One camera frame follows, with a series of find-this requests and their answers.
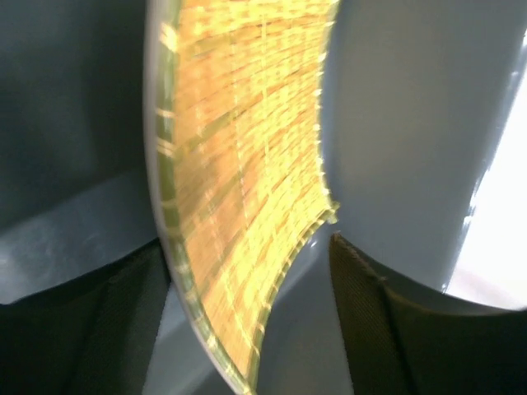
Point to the grey plastic bin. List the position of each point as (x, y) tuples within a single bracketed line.
[(416, 97)]

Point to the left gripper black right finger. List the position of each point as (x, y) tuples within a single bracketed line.
[(401, 337)]

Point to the woven bamboo mat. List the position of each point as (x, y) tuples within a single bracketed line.
[(233, 134)]

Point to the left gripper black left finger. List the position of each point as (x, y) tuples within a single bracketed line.
[(92, 335)]

